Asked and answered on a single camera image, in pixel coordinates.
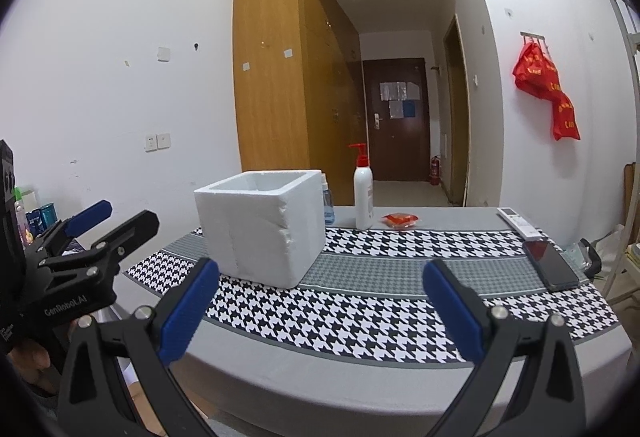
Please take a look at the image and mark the green cap bottle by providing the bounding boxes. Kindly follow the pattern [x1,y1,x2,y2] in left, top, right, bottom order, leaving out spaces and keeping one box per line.
[13,186,32,246]

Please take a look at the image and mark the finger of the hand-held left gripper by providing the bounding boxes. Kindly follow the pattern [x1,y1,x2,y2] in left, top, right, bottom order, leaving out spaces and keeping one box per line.
[29,199,114,259]
[44,210,161,271]

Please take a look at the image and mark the light wooden side door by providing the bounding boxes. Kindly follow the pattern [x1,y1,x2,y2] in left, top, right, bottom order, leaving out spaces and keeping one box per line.
[442,14,471,207]

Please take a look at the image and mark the white door notices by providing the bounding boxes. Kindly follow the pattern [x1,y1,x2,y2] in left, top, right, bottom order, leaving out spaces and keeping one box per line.
[379,80,420,101]

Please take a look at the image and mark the dark brown door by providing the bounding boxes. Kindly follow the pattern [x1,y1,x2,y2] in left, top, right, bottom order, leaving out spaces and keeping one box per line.
[362,58,432,182]

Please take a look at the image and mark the wooden wardrobe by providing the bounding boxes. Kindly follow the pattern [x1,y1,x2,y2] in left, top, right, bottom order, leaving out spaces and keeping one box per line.
[232,0,365,209]

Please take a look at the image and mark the black strap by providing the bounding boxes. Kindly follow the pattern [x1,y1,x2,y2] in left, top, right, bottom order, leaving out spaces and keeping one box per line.
[579,239,604,276]

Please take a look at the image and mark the white foam box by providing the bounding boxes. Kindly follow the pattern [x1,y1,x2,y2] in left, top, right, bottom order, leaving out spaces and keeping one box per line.
[193,170,327,289]

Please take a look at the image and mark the black smartphone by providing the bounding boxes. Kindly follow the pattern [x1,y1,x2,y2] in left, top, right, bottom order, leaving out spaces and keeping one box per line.
[522,239,581,292]

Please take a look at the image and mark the white remote control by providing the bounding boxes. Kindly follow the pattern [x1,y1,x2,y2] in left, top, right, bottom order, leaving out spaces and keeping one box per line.
[496,206,542,240]

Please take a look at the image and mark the white pump bottle red cap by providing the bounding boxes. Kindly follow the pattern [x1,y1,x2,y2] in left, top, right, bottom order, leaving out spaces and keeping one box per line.
[348,142,375,231]

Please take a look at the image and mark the red plastic bag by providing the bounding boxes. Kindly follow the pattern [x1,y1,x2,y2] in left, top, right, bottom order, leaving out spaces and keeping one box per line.
[512,42,581,142]

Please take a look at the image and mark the teal can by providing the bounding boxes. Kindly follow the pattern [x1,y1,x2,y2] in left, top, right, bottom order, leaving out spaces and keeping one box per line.
[27,202,56,238]

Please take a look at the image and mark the red snack packet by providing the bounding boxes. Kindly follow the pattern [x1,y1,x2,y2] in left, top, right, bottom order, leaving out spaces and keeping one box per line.
[381,212,420,231]

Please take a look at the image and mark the person's left hand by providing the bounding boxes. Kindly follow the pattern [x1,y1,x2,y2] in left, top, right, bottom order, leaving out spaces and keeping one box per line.
[9,337,64,396]

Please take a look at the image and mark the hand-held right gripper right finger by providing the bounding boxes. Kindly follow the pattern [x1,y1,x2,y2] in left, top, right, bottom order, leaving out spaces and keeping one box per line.
[422,259,587,437]

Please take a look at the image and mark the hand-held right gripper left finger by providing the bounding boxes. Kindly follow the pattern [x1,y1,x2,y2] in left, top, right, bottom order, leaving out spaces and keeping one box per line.
[56,257,221,437]

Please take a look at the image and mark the houndstooth table runner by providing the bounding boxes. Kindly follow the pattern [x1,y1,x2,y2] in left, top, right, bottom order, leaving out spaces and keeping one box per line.
[124,225,622,364]

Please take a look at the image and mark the white metal rack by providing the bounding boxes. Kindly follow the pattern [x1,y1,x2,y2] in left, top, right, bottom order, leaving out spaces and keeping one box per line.
[599,0,640,299]

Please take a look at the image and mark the blue spray bottle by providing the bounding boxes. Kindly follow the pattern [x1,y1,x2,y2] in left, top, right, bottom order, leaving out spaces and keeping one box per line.
[320,172,336,226]

